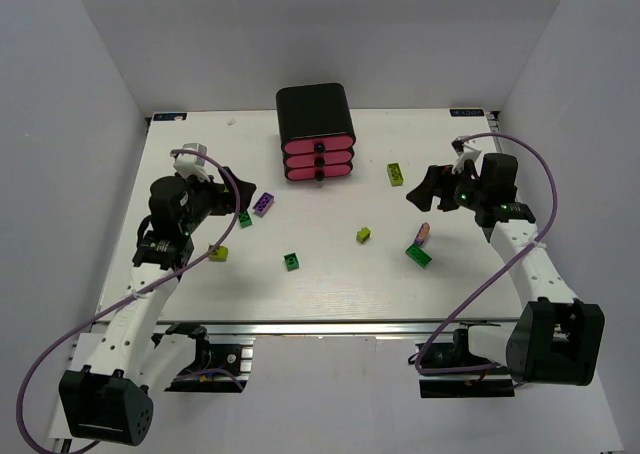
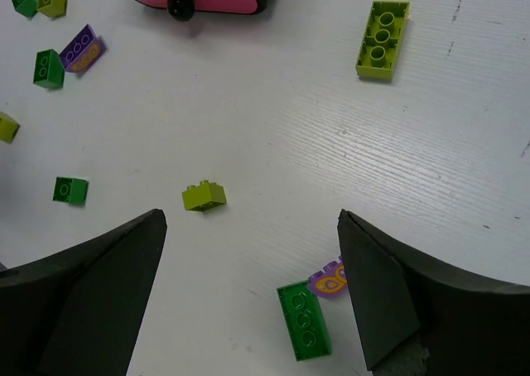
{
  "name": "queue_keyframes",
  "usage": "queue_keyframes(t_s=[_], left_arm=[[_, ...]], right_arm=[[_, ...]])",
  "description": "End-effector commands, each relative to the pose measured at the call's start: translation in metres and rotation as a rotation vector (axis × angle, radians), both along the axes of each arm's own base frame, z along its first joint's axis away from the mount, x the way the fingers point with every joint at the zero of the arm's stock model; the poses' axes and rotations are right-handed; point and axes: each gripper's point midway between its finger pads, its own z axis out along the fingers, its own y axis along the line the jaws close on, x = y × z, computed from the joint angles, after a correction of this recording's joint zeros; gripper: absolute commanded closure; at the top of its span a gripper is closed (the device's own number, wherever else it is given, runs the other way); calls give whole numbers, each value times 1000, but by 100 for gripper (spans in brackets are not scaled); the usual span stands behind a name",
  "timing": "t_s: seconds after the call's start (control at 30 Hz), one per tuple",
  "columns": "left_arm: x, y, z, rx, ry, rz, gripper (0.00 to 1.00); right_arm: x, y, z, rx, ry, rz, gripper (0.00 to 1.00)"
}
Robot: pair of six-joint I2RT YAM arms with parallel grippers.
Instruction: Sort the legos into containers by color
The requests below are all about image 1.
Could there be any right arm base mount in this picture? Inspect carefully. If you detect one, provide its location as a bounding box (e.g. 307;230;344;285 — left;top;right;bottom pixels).
419;325;518;399

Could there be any purple cable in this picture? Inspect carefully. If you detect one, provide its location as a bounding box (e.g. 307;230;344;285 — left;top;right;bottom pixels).
415;132;559;389
16;149;243;452

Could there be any left blue label sticker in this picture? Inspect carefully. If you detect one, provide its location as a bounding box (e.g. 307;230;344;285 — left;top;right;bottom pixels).
152;112;187;122

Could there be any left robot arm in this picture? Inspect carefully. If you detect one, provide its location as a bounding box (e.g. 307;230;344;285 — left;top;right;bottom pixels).
59;167;256;446

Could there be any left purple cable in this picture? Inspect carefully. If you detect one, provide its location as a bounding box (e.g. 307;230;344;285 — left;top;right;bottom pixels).
16;149;243;452

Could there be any pink drawer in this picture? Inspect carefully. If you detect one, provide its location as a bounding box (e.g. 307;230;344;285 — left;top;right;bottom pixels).
285;162;353;182
284;148;354;169
283;135;355;156

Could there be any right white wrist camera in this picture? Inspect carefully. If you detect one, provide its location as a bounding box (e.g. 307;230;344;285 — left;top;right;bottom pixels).
451;137;482;174

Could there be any lime long lego brick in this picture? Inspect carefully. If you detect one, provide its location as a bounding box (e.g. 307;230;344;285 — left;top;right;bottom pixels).
387;163;404;187

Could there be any dark green square lego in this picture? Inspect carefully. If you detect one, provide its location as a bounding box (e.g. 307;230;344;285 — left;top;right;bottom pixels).
284;253;300;271

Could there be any black drawer cabinet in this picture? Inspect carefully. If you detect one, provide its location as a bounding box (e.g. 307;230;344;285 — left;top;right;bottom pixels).
276;83;356;175

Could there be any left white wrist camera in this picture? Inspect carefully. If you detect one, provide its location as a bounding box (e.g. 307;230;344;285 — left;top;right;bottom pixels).
173;143;209;182

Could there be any purple lego with orange print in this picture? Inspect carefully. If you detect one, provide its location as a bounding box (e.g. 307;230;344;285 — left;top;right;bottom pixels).
413;222;430;247

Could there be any dark green curved lego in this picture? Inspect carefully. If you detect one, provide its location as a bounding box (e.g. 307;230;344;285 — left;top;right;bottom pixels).
238;211;253;228

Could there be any dark green long lego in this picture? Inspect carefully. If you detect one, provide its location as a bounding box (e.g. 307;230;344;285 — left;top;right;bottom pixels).
405;244;432;268

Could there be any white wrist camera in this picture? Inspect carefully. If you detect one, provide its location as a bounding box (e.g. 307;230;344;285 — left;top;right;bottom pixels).
451;137;482;174
173;143;209;182

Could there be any lime small lego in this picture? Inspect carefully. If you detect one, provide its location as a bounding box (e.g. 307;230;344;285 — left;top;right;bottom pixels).
356;227;371;244

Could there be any blue label sticker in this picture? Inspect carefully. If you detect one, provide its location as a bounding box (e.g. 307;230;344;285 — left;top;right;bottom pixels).
152;112;187;122
449;108;485;117

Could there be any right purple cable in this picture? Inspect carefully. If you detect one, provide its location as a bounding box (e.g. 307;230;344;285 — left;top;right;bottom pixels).
415;132;559;389

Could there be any right blue label sticker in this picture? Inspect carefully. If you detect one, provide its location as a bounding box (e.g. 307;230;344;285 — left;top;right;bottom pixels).
449;108;485;117

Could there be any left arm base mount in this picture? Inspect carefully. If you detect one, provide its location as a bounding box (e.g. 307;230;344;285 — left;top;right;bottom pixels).
151;322;249;393

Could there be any purple long lego brick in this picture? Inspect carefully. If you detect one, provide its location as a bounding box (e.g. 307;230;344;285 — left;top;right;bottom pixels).
253;192;274;217

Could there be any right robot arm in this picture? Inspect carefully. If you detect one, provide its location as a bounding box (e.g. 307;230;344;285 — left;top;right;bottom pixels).
407;153;605;386

